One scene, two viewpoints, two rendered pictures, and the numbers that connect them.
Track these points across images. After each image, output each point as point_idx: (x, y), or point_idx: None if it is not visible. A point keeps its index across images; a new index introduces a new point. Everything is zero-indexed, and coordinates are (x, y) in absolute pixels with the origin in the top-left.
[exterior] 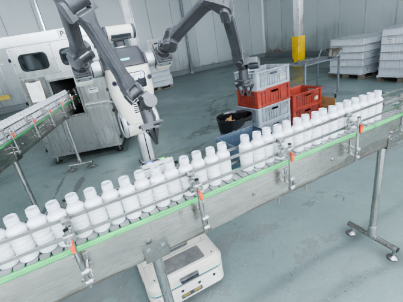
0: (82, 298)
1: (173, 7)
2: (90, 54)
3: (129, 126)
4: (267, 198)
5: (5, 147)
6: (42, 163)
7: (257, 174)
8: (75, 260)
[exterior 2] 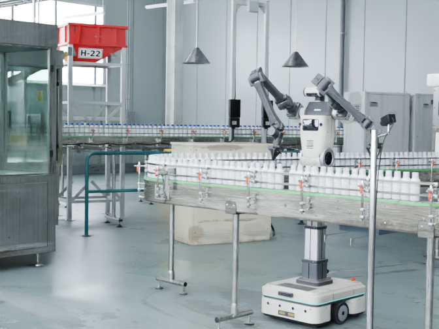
0: (257, 299)
1: None
2: (286, 102)
3: (301, 156)
4: (294, 215)
5: None
6: (425, 250)
7: (289, 191)
8: (203, 190)
